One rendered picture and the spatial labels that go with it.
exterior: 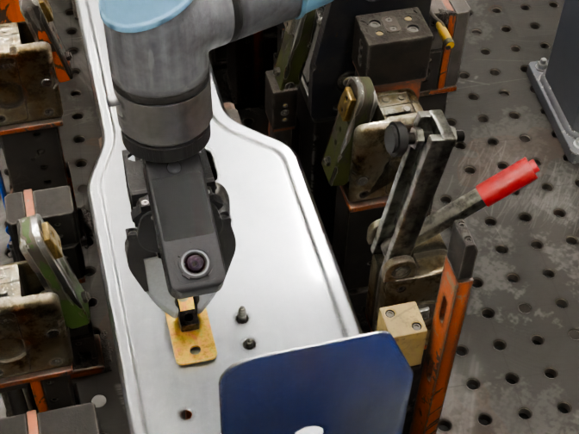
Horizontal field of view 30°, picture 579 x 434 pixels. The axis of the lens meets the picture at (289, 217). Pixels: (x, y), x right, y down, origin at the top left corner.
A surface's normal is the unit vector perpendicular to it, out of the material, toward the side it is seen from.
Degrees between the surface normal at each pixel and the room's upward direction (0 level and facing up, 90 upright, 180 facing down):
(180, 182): 23
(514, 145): 0
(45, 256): 90
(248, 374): 90
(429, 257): 0
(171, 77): 84
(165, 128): 84
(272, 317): 0
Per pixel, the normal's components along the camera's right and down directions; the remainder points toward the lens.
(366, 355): 0.25, 0.73
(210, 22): 0.57, 0.47
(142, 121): -0.31, 0.65
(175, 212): 0.14, -0.32
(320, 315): 0.02, -0.66
